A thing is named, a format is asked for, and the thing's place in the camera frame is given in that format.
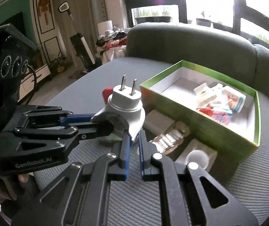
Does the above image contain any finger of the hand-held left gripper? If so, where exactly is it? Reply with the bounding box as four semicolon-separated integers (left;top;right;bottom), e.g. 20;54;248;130
19;105;95;127
4;122;116;157

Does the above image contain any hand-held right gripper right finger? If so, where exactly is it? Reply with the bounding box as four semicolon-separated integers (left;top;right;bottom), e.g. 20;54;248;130
138;130;259;226

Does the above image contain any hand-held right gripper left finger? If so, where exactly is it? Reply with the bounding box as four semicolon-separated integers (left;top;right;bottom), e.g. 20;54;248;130
12;128;131;226

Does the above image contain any white charger block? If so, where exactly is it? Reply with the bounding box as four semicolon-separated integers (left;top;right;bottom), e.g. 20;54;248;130
143;109;175;136

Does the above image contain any red tray with monster figure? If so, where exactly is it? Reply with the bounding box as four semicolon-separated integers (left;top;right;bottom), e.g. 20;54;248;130
101;87;113;104

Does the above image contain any white plug adapter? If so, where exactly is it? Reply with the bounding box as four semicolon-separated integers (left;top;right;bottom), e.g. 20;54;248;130
91;75;146;144

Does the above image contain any white plastic funnel cup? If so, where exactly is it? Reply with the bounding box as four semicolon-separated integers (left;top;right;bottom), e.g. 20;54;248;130
175;138;218;172

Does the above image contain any green cardboard box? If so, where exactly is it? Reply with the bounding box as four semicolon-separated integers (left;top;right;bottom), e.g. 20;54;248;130
139;60;260;170

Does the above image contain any clear plastic hair clip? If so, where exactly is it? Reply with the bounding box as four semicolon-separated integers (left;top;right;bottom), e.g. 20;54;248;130
193;82;216;104

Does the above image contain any white bottle with blue label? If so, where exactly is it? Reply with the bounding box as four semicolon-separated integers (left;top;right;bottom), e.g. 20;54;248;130
216;86;246;113

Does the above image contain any person's left hand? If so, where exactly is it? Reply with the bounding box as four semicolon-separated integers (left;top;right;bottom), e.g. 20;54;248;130
0;165;31;200

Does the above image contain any white low cabinet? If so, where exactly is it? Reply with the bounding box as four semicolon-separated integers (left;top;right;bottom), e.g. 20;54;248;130
19;63;50;99

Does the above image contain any green potted plant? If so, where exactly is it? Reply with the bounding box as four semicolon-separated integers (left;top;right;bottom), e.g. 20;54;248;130
48;52;68;74

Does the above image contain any black and white vacuum cleaner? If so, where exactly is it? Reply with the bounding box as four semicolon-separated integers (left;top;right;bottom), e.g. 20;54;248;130
59;2;96;72

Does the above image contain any pile of clothes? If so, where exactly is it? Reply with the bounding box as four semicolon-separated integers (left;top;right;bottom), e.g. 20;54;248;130
95;27;128;64

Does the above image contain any grey sofa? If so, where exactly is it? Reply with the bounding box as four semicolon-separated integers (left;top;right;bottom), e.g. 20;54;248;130
33;23;269;226

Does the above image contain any long black window planter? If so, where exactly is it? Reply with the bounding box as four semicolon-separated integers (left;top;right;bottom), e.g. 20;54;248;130
134;16;172;24

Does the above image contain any black plant pot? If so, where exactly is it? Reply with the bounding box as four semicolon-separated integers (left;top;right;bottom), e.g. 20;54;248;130
196;16;212;26

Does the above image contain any black cable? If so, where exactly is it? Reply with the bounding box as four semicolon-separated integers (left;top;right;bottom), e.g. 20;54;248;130
19;65;38;105

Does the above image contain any framed wall picture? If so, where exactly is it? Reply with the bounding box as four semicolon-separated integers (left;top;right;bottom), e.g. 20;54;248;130
33;0;55;34

